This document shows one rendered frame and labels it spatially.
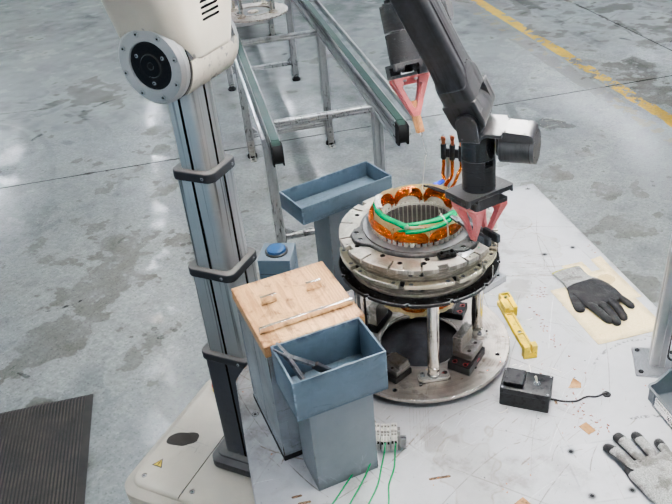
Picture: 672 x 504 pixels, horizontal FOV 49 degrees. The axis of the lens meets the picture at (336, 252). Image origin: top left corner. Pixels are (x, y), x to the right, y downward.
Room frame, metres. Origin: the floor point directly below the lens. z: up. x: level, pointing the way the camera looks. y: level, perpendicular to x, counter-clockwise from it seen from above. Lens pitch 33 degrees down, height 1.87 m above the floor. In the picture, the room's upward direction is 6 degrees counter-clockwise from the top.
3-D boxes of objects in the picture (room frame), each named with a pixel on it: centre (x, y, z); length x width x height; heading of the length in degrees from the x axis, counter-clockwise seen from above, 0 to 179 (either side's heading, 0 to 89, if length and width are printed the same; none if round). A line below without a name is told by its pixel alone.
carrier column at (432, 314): (1.16, -0.18, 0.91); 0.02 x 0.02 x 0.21
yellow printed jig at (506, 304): (1.32, -0.39, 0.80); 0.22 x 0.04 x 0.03; 3
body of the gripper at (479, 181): (1.12, -0.26, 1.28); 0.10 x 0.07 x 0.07; 118
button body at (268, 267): (1.34, 0.13, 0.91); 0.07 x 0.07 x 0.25; 80
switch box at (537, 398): (1.09, -0.35, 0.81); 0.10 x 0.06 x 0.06; 67
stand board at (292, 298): (1.11, 0.08, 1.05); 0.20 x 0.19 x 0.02; 20
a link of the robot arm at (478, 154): (1.12, -0.26, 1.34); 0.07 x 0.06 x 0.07; 62
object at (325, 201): (1.56, -0.02, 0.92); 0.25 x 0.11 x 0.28; 119
